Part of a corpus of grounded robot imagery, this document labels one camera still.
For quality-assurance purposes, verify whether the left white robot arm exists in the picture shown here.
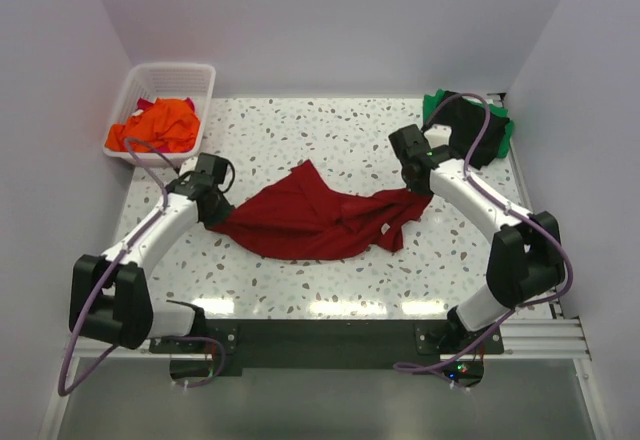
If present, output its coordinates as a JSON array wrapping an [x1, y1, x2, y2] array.
[[69, 153, 235, 350]]

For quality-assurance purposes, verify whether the folded black t-shirt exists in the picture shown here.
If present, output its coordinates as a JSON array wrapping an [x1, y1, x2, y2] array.
[[419, 90, 511, 171]]

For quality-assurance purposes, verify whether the orange t-shirt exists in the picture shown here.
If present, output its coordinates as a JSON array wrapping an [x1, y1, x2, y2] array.
[[104, 110, 201, 153]]

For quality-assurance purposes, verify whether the folded green t-shirt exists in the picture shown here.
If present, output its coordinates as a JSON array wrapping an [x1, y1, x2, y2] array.
[[422, 88, 516, 160]]

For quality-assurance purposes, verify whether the aluminium extrusion rail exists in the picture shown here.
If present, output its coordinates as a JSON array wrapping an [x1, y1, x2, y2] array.
[[62, 287, 594, 361]]

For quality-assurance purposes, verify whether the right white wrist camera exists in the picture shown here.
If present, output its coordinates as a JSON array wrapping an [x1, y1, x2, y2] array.
[[424, 124, 452, 149]]

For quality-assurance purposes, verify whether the dark red t-shirt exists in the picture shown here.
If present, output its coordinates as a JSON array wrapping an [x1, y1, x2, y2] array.
[[207, 160, 432, 261]]

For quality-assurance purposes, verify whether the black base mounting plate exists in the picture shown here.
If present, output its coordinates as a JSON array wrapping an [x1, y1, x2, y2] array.
[[149, 319, 477, 379]]

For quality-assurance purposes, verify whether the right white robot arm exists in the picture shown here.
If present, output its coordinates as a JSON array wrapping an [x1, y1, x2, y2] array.
[[389, 125, 566, 335]]

